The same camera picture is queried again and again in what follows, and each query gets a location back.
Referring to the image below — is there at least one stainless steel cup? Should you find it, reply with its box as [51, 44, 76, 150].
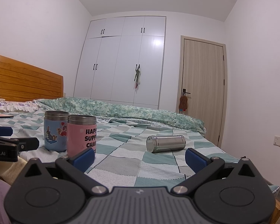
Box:
[146, 135, 186, 153]

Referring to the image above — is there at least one blue cartoon cup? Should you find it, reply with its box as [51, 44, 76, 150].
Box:
[44, 111, 69, 152]

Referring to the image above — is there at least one red black phone on bed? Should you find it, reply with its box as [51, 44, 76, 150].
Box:
[0, 114, 13, 118]

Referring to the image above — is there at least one purple floral pillow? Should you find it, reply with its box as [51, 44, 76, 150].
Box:
[0, 101, 40, 113]

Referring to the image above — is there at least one green floral duvet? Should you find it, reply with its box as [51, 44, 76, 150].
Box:
[36, 97, 206, 136]

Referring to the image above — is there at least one wooden headboard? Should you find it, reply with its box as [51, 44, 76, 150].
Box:
[0, 55, 64, 102]

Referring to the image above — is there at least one beige wooden door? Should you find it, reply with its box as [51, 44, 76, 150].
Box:
[177, 35, 228, 147]

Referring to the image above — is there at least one white wardrobe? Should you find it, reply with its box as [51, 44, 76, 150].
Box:
[74, 16, 166, 109]

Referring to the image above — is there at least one pink happy supply chain cup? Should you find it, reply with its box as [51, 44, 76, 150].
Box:
[67, 114, 97, 157]

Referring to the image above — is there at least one brown plush toy on handle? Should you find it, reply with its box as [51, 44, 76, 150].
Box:
[178, 95, 188, 111]

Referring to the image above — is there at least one black door handle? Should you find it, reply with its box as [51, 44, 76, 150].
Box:
[182, 88, 191, 96]

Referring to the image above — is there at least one charm hanging on wardrobe handle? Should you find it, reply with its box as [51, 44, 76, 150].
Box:
[134, 65, 141, 90]

